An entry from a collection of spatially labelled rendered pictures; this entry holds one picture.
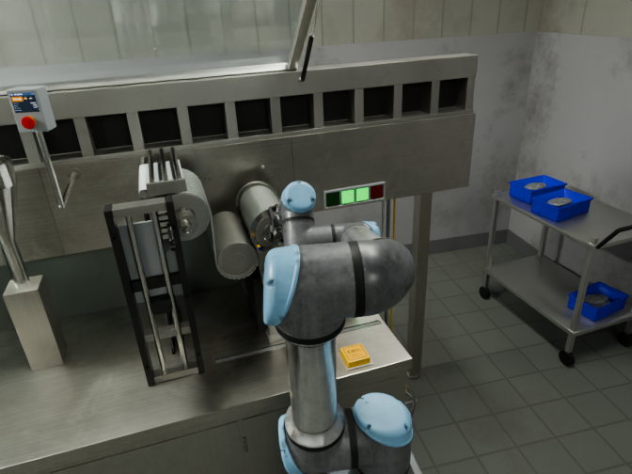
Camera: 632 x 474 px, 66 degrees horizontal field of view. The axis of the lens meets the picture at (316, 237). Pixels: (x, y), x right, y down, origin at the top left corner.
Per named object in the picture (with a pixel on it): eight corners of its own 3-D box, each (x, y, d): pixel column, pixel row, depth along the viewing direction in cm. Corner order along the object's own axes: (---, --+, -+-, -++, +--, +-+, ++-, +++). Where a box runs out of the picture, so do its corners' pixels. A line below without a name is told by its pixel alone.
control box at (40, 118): (15, 134, 114) (1, 91, 110) (28, 128, 120) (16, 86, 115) (45, 133, 114) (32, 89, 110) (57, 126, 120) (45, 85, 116)
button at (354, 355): (348, 369, 140) (348, 362, 139) (339, 354, 146) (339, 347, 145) (371, 363, 142) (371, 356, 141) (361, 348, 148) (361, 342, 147)
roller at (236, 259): (220, 281, 146) (214, 246, 140) (210, 245, 168) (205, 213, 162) (260, 274, 149) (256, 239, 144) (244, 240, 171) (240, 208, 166)
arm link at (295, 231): (335, 260, 107) (330, 213, 110) (284, 264, 107) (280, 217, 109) (332, 267, 115) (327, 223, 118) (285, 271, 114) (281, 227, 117)
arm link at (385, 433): (418, 478, 97) (421, 429, 91) (352, 485, 96) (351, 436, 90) (402, 430, 108) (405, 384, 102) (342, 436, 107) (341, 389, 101)
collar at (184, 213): (175, 239, 131) (171, 217, 128) (174, 229, 136) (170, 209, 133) (199, 234, 132) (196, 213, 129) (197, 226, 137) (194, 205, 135)
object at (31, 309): (20, 379, 143) (-54, 198, 118) (29, 350, 155) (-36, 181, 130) (71, 367, 146) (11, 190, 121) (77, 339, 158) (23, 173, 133)
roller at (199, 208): (163, 244, 136) (153, 197, 130) (160, 212, 158) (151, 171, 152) (213, 235, 140) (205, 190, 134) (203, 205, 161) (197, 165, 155)
